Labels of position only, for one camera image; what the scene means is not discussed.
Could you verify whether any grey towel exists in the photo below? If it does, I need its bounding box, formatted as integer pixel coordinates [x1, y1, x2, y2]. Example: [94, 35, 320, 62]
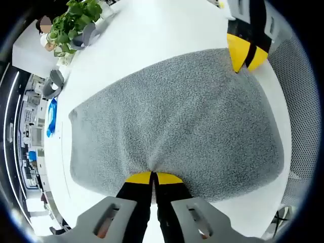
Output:
[68, 47, 285, 203]

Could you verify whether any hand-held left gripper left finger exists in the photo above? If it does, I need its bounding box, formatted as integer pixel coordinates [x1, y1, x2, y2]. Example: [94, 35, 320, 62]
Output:
[73, 172, 152, 243]

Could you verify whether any green potted plant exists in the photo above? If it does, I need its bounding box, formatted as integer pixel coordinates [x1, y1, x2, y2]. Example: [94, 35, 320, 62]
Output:
[47, 0, 103, 58]

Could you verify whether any blue wipes packet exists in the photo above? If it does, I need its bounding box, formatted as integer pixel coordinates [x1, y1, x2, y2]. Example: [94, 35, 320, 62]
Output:
[46, 97, 58, 137]

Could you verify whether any white plant pot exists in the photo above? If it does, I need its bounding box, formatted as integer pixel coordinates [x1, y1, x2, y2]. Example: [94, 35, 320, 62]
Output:
[57, 52, 74, 66]

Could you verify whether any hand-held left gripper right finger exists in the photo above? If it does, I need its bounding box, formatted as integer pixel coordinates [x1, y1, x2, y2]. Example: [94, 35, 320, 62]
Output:
[154, 172, 240, 243]

